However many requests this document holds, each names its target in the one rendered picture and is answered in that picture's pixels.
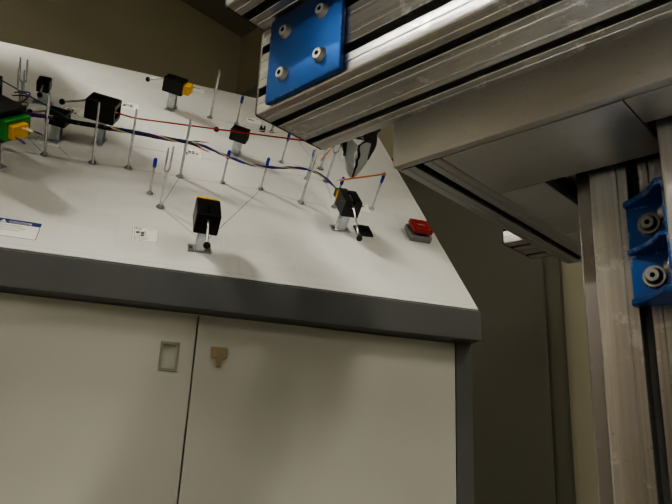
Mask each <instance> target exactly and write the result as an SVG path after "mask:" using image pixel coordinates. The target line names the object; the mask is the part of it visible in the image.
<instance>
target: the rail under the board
mask: <svg viewBox="0 0 672 504"><path fill-rule="evenodd" d="M0 292H1V293H10V294H19V295H28V296H37V297H46V298H55V299H64V300H73V301H82V302H91V303H100V304H109V305H117V306H126V307H135V308H144V309H153V310H162V311H171V312H180V313H189V314H198V315H207V316H216V317H225V318H234V319H243V320H252V321H261V322H270V323H279V324H288V325H297V326H306V327H315V328H324V329H333V330H342V331H351V332H360V333H369V334H378V335H387V336H395V337H404V338H413V339H422V340H431V341H440V342H449V343H456V342H457V343H466V344H472V343H476V342H480V341H481V340H482V338H481V312H480V311H473V310H465V309H458V308H450V307H443V306H435V305H427V304H420V303H412V302H404V301H397V300H389V299H381V298H374V297H366V296H358V295H351V294H343V293H335V292H328V291H320V290H313V289H305V288H297V287H290V286H282V285H274V284H267V283H259V282H251V281H244V280H236V279H228V278H221V277H213V276H206V275H198V274H190V273H183V272H175V271H167V270H160V269H152V268H144V267H137V266H129V265H121V264H114V263H106V262H98V261H91V260H83V259H76V258H68V257H60V256H53V255H45V254H37V253H30V252H22V251H14V250H7V249H0Z"/></svg>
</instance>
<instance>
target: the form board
mask: <svg viewBox="0 0 672 504"><path fill-rule="evenodd" d="M20 57H21V80H22V81H23V71H24V70H25V71H26V61H27V59H28V60H29V61H28V79H27V82H26V83H25V91H28V92H30V93H31V95H30V96H32V97H33V98H35V99H38V97H37V93H38V91H36V82H37V79H38V77H39V76H45V77H50V78H52V87H51V90H50V92H51V97H50V102H53V106H56V107H59V108H62V109H64V107H65V105H67V106H72V107H77V108H82V109H85V101H83V102H69V103H65V104H64V105H61V104H60V103H59V100H60V99H64V100H65V101H66V100H81V99H86V98H87V97H88V96H89V95H90V94H92V93H93V92H96V93H100V94H103V95H106V96H110V97H113V98H117V99H120V100H122V101H125V102H130V103H136V104H139V111H137V112H138V113H137V118H143V119H150V120H158V121H165V122H173V123H181V124H188V125H189V120H190V119H191V122H192V124H191V125H196V126H203V127H211V128H214V127H218V128H232V127H233V125H234V123H235V122H236V120H237V116H238V111H239V107H240V100H241V97H242V96H244V95H239V94H235V93H230V92H226V91H221V90H217V93H216V97H215V102H214V107H213V112H212V116H213V119H208V118H207V116H209V115H210V111H211V106H212V101H213V96H214V90H215V89H212V88H208V87H203V86H199V85H193V86H195V87H200V88H204V89H205V94H201V93H197V92H192V93H191V94H190V95H189V96H186V95H182V96H181V97H180V96H178V97H177V103H176V106H177V107H178V108H176V109H175V110H174V111H173V112H170V111H167V110H164V108H166V107H167V101H168V96H169V93H168V92H165V91H162V86H163V80H164V79H161V80H150V81H149V82H147V81H146V80H145V78H146V77H150V78H163V77H158V76H154V75H149V74H145V73H140V72H136V71H131V70H127V69H122V68H118V67H113V66H109V65H104V64H100V63H95V62H91V61H86V60H82V59H77V58H73V57H68V56H64V55H59V54H55V53H50V52H46V51H41V50H37V49H32V48H28V47H23V46H19V45H14V44H10V43H5V42H1V41H0V76H3V81H5V82H7V83H9V84H10V85H12V86H14V87H16V88H17V75H18V67H19V59H20ZM33 98H31V97H29V98H28V99H27V100H26V101H24V102H28V103H29V105H28V106H27V110H28V109H31V110H33V111H37V110H46V107H47V106H45V105H40V104H35V103H32V101H33ZM255 107H256V98H253V97H248V96H244V100H243V103H242V106H241V111H240V115H239V119H238V123H239V126H242V127H245V128H249V129H255V130H251V131H250V133H256V134H264V135H271V136H279V137H286V138H287V135H288V133H279V132H285V131H283V130H281V129H279V128H277V127H275V126H274V129H273V130H274V131H278V132H275V133H270V132H268V131H269V130H271V128H272V124H270V123H268V122H266V121H264V120H262V119H261V120H262V125H263V126H262V127H263V128H264V126H266V128H265V130H266V131H265V132H260V131H256V130H259V128H260V125H256V124H251V123H246V119H245V116H247V117H252V118H257V119H260V118H258V117H256V115H255ZM94 129H95V128H92V127H86V126H80V125H74V124H69V125H68V126H67V127H65V128H63V135H62V136H65V138H64V139H63V140H62V142H61V144H60V147H54V146H48V145H47V150H46V152H47V153H48V154H49V156H48V157H43V156H41V155H40V153H42V152H43V150H44V145H43V144H38V143H35V142H36V140H37V138H38V136H39V134H37V133H31V132H30V135H29V136H28V137H25V138H22V140H23V141H24V142H25V143H26V144H23V143H21V142H20V141H18V140H14V141H13V140H11V141H8V143H7V144H5V143H2V152H1V163H2V164H4V165H5V166H7V168H3V169H0V217H4V218H10V219H17V220H23V221H30V222H36V223H43V225H42V228H41V230H40V233H39V235H38V238H37V241H32V240H25V239H18V238H12V237H5V236H0V249H7V250H14V251H22V252H30V253H37V254H45V255H53V256H60V257H68V258H76V259H83V260H91V261H98V262H106V263H114V264H121V265H129V266H137V267H144V268H152V269H160V270H167V271H175V272H183V273H190V274H198V275H206V276H213V277H221V278H228V279H236V280H244V281H251V282H259V283H267V284H274V285H282V286H290V287H297V288H305V289H313V290H320V291H328V292H335V293H343V294H351V295H358V296H366V297H374V298H381V299H389V300H397V301H404V302H412V303H420V304H427V305H435V306H443V307H450V308H458V309H465V310H473V311H478V308H477V306H476V305H475V303H474V301H473V299H472V298H471V296H470V294H469V292H468V291H467V289H466V287H465V286H464V284H463V282H462V280H461V279H460V277H459V275H458V273H457V272H456V270H455V268H454V267H453V265H452V263H451V261H450V260H449V258H448V256H447V255H446V253H445V251H444V249H443V248H442V246H441V244H440V242H439V241H438V239H437V237H436V236H435V234H434V232H433V234H432V235H431V237H432V241H431V243H430V244H429V243H423V242H417V241H411V240H409V238H408V236H407V234H406V232H405V230H404V227H405V224H409V222H408V221H409V219H410V218H412V219H417V220H423V221H427V220H426V218H425V217H424V215H423V213H422V211H421V210H420V208H419V206H418V205H417V203H416V201H415V199H414V198H413V196H412V194H411V192H410V191H409V189H408V187H407V186H406V184H405V182H404V180H403V179H402V177H401V175H400V173H399V172H398V170H397V169H395V168H394V167H393V161H392V160H391V158H390V156H389V154H388V153H387V151H386V149H385V148H384V146H383V144H382V142H381V141H380V139H379V137H378V136H377V144H376V148H375V150H374V151H373V153H372V155H371V157H370V158H369V160H368V161H367V163H366V164H365V166H364V167H363V169H362V170H361V171H360V173H359V174H358V175H357V176H356V177H360V176H368V175H376V174H382V173H384V172H385V173H386V176H385V178H384V181H383V183H382V185H381V187H380V190H379V193H378V195H377V198H376V201H375V203H374V206H373V207H374V210H373V211H372V210H371V212H372V213H368V212H363V211H360V213H359V215H358V218H357V223H358V224H359V225H366V226H369V228H370V230H371V231H372V234H373V237H366V236H362V238H363V239H362V241H360V242H359V241H357V240H356V237H357V233H356V231H355V229H354V227H353V225H355V219H354V218H352V217H350V218H349V221H348V224H347V226H346V227H348V229H349V231H350V233H347V232H339V231H332V230H331V228H330V225H335V224H336V221H337V218H338V215H339V211H338V209H337V207H336V209H333V208H331V205H333V204H334V201H335V197H334V195H333V194H334V191H335V188H334V187H333V186H332V185H331V184H330V183H325V182H323V178H322V177H320V176H319V175H318V174H315V173H313V172H312V173H311V175H310V179H309V182H308V185H307V188H306V192H305V195H304V198H303V201H304V204H303V205H301V204H299V203H297V201H299V200H300V199H301V196H302V193H303V190H304V186H305V183H306V180H304V179H303V178H304V177H305V176H306V175H307V172H308V170H301V169H270V168H267V171H266V175H265V179H264V182H263V186H262V187H263V189H264V190H263V191H260V190H258V187H260V186H261V182H262V178H263V174H264V171H265V168H260V167H254V166H249V165H246V164H242V163H239V162H237V161H234V160H231V159H229V160H228V164H227V169H226V173H225V177H224V181H225V184H220V183H219V181H221V180H222V176H223V172H224V168H225V163H226V159H227V158H226V157H225V156H222V155H219V154H217V153H216V152H213V151H210V150H208V149H206V148H205V149H206V150H208V151H209V152H206V151H203V150H202V149H200V148H198V147H195V146H193V145H189V144H188V146H187V147H189V148H194V149H200V150H201V154H202V158H197V157H191V156H185V160H184V165H183V170H182V175H183V176H184V178H183V179H179V178H177V177H176V175H178V174H179V172H180V167H181V161H182V156H183V155H182V152H181V146H183V147H184V143H178V142H171V141H165V140H160V139H154V138H150V137H145V136H139V135H135V137H134V143H133V149H132V156H131V163H130V166H131V167H132V170H126V169H125V168H124V167H125V166H126V165H127V164H128V157H129V150H130V143H131V134H128V133H121V132H116V131H108V130H106V135H105V138H106V139H107V141H106V142H105V143H104V144H103V145H102V146H101V147H100V146H97V145H96V149H95V158H94V160H95V161H96V162H97V164H96V165H91V164H89V163H88V161H90V160H91V159H92V150H93V144H91V142H92V141H93V140H94V132H95V130H94ZM135 130H136V131H141V132H146V133H151V134H156V135H161V136H167V137H172V138H178V139H185V140H186V136H187V130H188V126H184V125H176V124H169V123H161V122H153V121H146V120H139V119H137V120H136V127H135ZM229 135H230V132H229V131H222V130H219V131H218V132H215V131H214V129H206V128H199V127H191V129H190V134H189V139H188V141H206V142H209V143H200V142H198V143H200V144H203V145H206V146H208V147H210V148H213V149H216V150H218V151H220V152H222V153H225V154H227V152H228V150H230V151H231V150H232V145H233V140H230V139H229ZM286 141H287V140H286V139H282V138H275V137H267V136H259V135H252V134H250V135H249V139H248V141H247V142H246V144H242V146H241V150H240V151H242V152H241V154H240V155H239V156H238V158H237V159H239V160H241V161H246V162H249V163H252V164H259V165H266V161H267V158H268V157H270V163H269V166H293V167H295V166H299V167H305V168H309V165H310V162H311V158H312V153H313V150H314V149H317V150H316V153H317V152H318V155H317V158H316V162H315V165H314V168H313V170H315V171H317V172H319V173H321V174H322V175H324V176H325V177H326V176H327V173H328V170H329V166H330V163H331V160H332V157H333V152H332V149H333V148H332V147H331V148H332V149H331V148H328V150H327V152H328V151H329V150H330V149H331V150H330V151H329V153H328V154H327V155H326V156H325V159H324V162H323V166H322V167H323V169H324V170H323V171H321V170H318V169H317V167H319V166H320V165H321V161H322V160H321V161H320V159H321V158H322V157H323V155H324V152H325V150H320V149H318V148H316V147H314V146H312V145H310V144H308V143H306V142H304V141H297V140H290V139H289V141H288V144H287V148H286V151H285V155H284V159H283V160H284V161H283V162H284V164H282V163H279V161H280V160H281V159H282V155H283V151H284V148H285V144H286ZM173 146H175V148H174V154H173V159H172V164H171V169H170V171H169V173H168V176H167V182H166V187H165V193H164V198H163V206H164V207H165V208H164V209H158V208H156V205H158V204H160V198H161V193H162V187H163V182H164V176H165V172H164V165H165V160H166V154H167V148H168V147H169V148H170V149H169V155H168V160H167V166H166V171H167V170H168V168H169V164H170V159H171V153H172V148H173ZM154 158H157V166H156V168H155V173H154V179H153V185H152V192H153V195H147V194H146V192H148V191H149V188H150V182H151V176H152V170H153V160H154ZM381 177H382V175H380V176H373V177H365V178H358V179H350V180H344V183H343V185H342V187H341V188H346V189H347V190H350V191H356V192H357V194H358V196H359V198H360V199H361V201H362V203H367V204H369V207H371V206H372V203H373V201H374V198H375V195H376V192H377V190H378V187H379V184H380V180H381ZM197 196H202V197H208V198H214V199H217V200H218V201H220V204H221V216H222V218H221V222H220V226H219V230H218V234H217V236H214V235H209V240H208V242H210V244H211V254H205V253H198V252H191V251H188V244H195V241H196V236H197V233H194V232H193V212H194V207H195V203H196V198H197ZM132 226H138V227H146V228H153V229H159V230H158V243H154V242H147V241H139V240H131V237H132Z"/></svg>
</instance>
